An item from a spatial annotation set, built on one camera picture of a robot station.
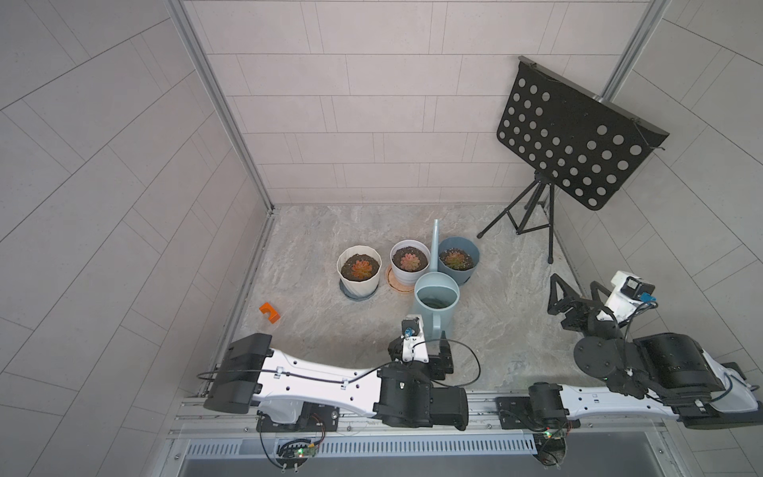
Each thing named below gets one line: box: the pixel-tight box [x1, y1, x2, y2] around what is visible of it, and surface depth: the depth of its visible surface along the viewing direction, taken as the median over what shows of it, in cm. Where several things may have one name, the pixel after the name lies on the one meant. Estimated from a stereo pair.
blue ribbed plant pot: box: [438, 236, 480, 286], surface depth 93 cm
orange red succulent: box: [350, 259, 373, 280], surface depth 89 cm
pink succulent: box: [400, 252, 421, 272], surface depth 91 cm
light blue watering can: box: [414, 219, 460, 339], surface depth 74 cm
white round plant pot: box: [389, 239, 432, 287], surface depth 93 cm
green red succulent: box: [445, 251, 466, 270], surface depth 93 cm
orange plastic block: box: [258, 302, 282, 325], surface depth 88 cm
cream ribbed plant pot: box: [336, 244, 383, 298], surface depth 90 cm
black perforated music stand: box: [476, 56, 671, 265], surface depth 77 cm
